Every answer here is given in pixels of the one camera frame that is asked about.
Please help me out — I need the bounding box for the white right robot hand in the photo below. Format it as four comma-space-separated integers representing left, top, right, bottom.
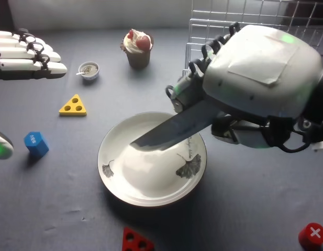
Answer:
165, 22, 323, 155

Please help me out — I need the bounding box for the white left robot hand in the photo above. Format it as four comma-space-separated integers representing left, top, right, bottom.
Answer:
0, 28, 68, 160

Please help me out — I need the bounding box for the white plate with ginkgo print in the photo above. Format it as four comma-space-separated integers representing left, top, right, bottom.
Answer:
97, 111, 208, 208

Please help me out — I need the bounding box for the yellow triangle block with holes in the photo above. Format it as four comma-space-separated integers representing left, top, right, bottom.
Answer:
58, 94, 87, 117

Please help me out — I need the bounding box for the small bowl with green sauce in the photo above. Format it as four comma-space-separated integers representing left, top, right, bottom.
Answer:
76, 61, 100, 81

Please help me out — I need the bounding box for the blue hexagonal block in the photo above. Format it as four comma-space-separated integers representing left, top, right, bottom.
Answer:
24, 131, 50, 159

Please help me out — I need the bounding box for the cupcake with cream and strawberries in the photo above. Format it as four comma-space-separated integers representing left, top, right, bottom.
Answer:
120, 28, 154, 70

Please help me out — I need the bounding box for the red cylinder with white cross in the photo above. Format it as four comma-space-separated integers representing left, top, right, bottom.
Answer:
297, 222, 323, 249

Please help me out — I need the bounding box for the red triangle block with holes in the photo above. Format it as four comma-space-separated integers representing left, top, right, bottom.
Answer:
121, 226, 154, 251

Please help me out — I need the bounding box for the silver wire dish rack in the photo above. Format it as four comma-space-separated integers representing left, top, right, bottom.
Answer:
182, 0, 323, 76

